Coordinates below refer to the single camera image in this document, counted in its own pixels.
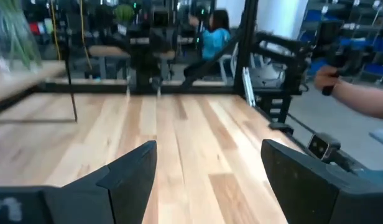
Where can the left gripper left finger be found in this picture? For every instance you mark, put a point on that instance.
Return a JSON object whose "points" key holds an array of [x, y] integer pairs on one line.
{"points": [[129, 186]]}

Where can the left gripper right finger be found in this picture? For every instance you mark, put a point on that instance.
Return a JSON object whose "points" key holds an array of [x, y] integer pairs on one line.
{"points": [[303, 193]]}

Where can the clear glass vase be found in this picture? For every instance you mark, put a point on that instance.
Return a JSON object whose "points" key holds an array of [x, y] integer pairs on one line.
{"points": [[14, 37]]}

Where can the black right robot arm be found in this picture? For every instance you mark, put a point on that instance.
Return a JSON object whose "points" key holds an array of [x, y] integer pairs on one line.
{"points": [[143, 62]]}

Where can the black table clamp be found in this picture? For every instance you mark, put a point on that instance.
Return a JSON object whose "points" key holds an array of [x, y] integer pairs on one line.
{"points": [[281, 127]]}

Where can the black control box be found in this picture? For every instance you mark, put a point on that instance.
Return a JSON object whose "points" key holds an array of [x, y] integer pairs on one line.
{"points": [[275, 105]]}

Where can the person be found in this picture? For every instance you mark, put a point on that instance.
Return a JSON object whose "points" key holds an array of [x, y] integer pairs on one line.
{"points": [[214, 40], [359, 96]]}

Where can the wooden background table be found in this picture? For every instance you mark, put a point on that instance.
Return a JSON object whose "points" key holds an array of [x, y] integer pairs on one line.
{"points": [[109, 51]]}

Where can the blue storage bins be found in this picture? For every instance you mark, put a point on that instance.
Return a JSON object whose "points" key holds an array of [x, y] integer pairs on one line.
{"points": [[378, 46]]}

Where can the black table camera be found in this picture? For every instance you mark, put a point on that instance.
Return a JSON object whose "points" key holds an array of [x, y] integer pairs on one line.
{"points": [[322, 146]]}

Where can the silver bracket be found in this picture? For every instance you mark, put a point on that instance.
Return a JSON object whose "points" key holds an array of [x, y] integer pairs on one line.
{"points": [[248, 88]]}

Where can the black table frame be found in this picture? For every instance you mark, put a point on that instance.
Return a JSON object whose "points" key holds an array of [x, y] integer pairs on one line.
{"points": [[246, 46]]}

